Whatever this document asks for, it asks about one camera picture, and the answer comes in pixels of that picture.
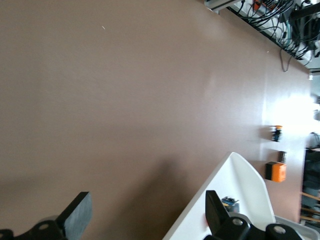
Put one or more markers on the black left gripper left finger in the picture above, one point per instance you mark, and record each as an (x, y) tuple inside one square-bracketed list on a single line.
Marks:
[(77, 215)]

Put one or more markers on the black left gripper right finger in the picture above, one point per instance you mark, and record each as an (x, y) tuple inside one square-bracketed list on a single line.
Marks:
[(217, 215)]

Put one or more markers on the red push button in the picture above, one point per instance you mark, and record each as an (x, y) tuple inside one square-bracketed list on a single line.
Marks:
[(230, 203)]

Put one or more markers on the white plastic drawer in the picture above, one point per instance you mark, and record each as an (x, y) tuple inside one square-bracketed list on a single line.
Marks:
[(240, 175)]

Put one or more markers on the yellow push button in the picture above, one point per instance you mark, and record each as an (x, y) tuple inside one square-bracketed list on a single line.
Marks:
[(276, 133)]

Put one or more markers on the orange box with hole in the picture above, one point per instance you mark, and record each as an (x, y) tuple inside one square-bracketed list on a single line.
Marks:
[(277, 172)]

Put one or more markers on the small black terminal block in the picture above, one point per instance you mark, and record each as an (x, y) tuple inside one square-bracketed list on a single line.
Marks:
[(282, 156)]

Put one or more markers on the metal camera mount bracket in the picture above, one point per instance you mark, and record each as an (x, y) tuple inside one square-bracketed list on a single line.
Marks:
[(217, 4)]

